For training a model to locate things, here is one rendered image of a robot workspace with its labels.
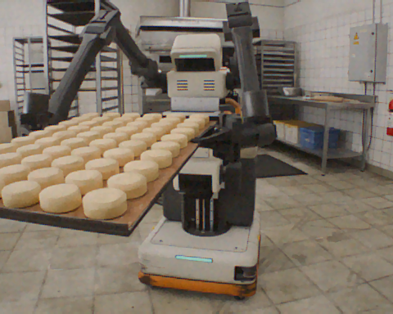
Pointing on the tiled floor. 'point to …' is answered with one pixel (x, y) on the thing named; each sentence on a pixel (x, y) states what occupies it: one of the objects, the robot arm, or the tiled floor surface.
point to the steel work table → (328, 125)
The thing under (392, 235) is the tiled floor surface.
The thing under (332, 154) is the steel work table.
